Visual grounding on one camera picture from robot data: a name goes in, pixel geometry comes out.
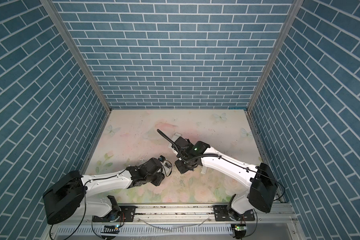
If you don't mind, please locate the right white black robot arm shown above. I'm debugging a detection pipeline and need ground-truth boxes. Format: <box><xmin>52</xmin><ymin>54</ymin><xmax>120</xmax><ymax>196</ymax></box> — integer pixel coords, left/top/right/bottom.
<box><xmin>170</xmin><ymin>135</ymin><xmax>281</xmax><ymax>214</ymax></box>

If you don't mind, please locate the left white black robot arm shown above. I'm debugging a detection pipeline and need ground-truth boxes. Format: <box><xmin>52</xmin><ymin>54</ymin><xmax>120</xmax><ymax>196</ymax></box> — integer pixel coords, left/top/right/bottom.
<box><xmin>43</xmin><ymin>156</ymin><xmax>173</xmax><ymax>225</ymax></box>

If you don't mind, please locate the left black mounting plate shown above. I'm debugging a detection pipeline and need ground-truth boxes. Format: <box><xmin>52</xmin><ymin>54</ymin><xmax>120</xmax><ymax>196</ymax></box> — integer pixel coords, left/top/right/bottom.
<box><xmin>92</xmin><ymin>206</ymin><xmax>137</xmax><ymax>223</ymax></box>

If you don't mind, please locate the black mounting plate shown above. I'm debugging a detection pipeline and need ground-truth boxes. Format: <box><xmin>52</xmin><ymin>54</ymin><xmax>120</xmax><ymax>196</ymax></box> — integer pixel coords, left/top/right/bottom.
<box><xmin>213</xmin><ymin>205</ymin><xmax>255</xmax><ymax>222</ymax></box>
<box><xmin>92</xmin><ymin>206</ymin><xmax>137</xmax><ymax>223</ymax></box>

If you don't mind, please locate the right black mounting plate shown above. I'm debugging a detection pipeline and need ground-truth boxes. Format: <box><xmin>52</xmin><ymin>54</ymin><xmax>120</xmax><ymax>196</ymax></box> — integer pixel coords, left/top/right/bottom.
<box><xmin>213</xmin><ymin>205</ymin><xmax>255</xmax><ymax>222</ymax></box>

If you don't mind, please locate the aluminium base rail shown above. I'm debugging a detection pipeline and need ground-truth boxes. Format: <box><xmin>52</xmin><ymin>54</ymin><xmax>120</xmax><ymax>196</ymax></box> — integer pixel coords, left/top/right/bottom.
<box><xmin>41</xmin><ymin>203</ymin><xmax>305</xmax><ymax>240</ymax></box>

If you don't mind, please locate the right aluminium corner post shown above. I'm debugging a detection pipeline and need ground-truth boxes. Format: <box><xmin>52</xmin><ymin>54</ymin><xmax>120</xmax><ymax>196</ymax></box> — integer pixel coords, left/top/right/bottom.
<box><xmin>247</xmin><ymin>0</ymin><xmax>304</xmax><ymax>114</ymax></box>

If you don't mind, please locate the aluminium corner post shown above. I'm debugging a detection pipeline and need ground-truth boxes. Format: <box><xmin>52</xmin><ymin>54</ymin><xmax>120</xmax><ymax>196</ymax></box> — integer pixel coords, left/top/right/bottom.
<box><xmin>247</xmin><ymin>0</ymin><xmax>304</xmax><ymax>114</ymax></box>
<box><xmin>40</xmin><ymin>0</ymin><xmax>112</xmax><ymax>114</ymax></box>

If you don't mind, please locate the left aluminium corner post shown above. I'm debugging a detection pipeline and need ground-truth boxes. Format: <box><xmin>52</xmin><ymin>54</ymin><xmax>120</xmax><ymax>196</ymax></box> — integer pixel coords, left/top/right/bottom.
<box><xmin>40</xmin><ymin>0</ymin><xmax>112</xmax><ymax>114</ymax></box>

